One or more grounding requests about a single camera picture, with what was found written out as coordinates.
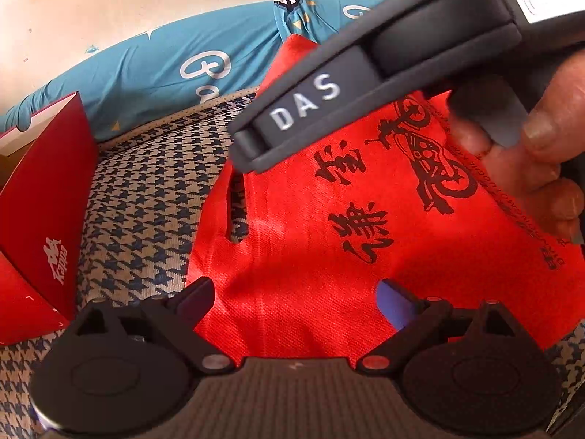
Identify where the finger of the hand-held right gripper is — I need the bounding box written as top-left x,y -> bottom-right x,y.
229,119 -> 279,175

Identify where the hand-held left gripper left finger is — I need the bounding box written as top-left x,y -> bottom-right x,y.
75,277 -> 234,373

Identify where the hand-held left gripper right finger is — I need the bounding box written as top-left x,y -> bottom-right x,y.
361,279 -> 517,372

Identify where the red nonwoven shopping bag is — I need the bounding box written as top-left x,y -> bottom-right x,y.
185,34 -> 585,360

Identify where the person's right hand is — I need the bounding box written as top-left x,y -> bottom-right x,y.
450,50 -> 585,243

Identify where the long blue pillow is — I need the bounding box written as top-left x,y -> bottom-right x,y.
0,0 -> 389,140

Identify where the red shoe box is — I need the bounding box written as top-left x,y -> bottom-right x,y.
0,91 -> 99,346

